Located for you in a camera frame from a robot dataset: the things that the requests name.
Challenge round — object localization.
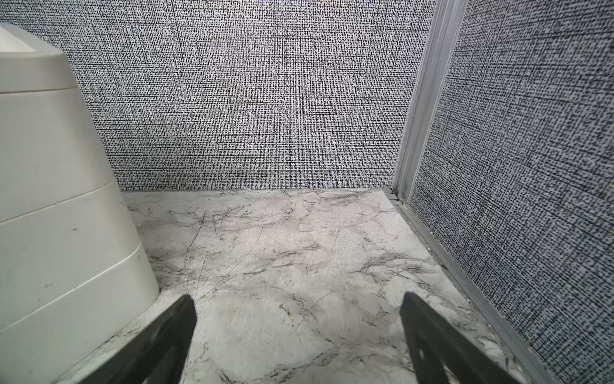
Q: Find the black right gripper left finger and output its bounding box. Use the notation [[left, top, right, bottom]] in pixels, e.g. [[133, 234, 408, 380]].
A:
[[82, 294, 197, 383]]

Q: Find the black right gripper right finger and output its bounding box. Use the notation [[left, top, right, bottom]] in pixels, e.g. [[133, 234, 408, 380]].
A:
[[400, 292, 517, 384]]

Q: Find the white drawer cabinet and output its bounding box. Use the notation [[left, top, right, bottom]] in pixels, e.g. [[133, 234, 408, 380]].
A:
[[1, 23, 158, 383]]

